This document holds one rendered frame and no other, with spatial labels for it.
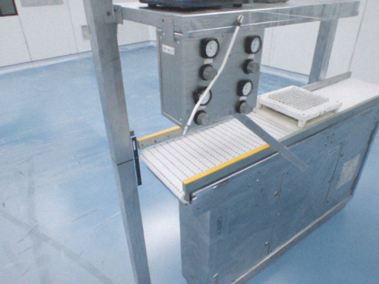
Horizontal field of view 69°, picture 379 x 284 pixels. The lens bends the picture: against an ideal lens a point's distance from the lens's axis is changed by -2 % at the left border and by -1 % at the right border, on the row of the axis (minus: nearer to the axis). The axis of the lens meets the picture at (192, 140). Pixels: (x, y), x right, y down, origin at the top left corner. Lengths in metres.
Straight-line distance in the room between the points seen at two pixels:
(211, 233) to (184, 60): 0.66
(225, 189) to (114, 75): 0.46
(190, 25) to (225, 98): 0.19
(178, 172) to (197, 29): 0.43
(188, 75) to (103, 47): 0.32
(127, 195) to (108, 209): 0.93
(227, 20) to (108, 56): 0.36
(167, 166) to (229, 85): 0.34
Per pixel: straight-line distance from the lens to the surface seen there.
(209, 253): 1.10
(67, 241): 1.86
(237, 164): 0.83
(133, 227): 1.15
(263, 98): 1.18
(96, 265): 1.69
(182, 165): 0.86
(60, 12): 5.86
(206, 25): 0.56
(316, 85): 1.56
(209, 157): 0.89
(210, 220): 0.97
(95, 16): 0.80
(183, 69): 0.55
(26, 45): 5.73
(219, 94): 0.63
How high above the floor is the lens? 1.31
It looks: 30 degrees down
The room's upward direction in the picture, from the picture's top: 1 degrees counter-clockwise
